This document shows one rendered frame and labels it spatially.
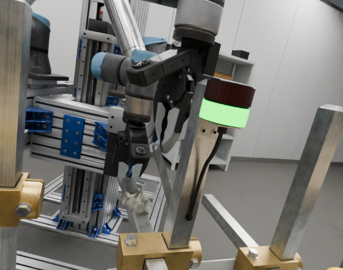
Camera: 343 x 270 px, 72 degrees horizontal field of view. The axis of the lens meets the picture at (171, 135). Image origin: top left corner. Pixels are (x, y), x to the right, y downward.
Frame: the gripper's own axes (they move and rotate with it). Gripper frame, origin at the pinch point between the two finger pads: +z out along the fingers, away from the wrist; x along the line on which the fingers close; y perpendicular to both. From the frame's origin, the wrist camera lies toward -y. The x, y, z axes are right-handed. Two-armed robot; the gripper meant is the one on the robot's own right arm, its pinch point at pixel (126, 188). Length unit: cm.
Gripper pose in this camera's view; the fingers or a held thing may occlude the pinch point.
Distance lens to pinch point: 66.1
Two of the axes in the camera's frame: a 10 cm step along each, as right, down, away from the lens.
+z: -2.0, 9.5, 2.3
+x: -9.3, -1.1, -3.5
